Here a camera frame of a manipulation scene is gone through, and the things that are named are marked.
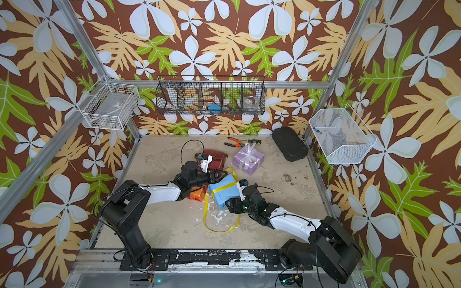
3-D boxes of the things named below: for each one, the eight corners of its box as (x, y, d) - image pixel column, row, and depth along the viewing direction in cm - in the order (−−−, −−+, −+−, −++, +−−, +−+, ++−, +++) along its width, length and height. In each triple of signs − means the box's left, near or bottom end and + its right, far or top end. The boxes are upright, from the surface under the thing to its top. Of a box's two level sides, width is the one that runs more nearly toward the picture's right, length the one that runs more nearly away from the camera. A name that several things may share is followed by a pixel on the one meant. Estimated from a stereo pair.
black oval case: (287, 163, 109) (290, 156, 104) (270, 135, 124) (272, 128, 119) (306, 158, 111) (310, 151, 106) (287, 131, 127) (290, 124, 121)
